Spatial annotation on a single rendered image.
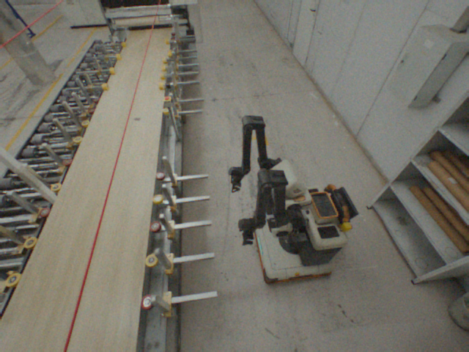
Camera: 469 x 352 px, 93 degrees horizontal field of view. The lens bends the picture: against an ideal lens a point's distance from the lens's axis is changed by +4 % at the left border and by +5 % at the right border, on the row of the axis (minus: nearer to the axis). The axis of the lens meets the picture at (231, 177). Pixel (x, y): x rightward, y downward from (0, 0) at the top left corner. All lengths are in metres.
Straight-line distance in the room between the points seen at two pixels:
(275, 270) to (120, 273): 1.29
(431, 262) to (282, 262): 1.48
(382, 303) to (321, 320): 0.62
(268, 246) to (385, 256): 1.30
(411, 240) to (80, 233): 3.08
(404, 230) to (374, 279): 0.65
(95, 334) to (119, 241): 0.54
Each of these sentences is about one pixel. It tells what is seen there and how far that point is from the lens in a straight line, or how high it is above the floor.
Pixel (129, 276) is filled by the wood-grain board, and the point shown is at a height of 0.90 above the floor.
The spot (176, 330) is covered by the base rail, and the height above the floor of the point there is 0.70.
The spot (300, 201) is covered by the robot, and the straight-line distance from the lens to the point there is 1.45.
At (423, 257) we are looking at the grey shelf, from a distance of 3.04.
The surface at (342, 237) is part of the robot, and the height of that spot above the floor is 0.81.
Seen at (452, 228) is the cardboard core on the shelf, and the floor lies 0.59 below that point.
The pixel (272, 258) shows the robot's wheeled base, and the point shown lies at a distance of 2.27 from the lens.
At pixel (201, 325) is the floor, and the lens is 2.43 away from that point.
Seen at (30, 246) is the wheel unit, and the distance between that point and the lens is 2.18.
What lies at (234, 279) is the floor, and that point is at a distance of 2.48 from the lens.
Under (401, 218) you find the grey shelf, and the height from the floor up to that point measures 0.14.
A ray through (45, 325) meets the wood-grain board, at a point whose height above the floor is 0.90.
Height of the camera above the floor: 2.40
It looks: 51 degrees down
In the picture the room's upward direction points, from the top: 2 degrees counter-clockwise
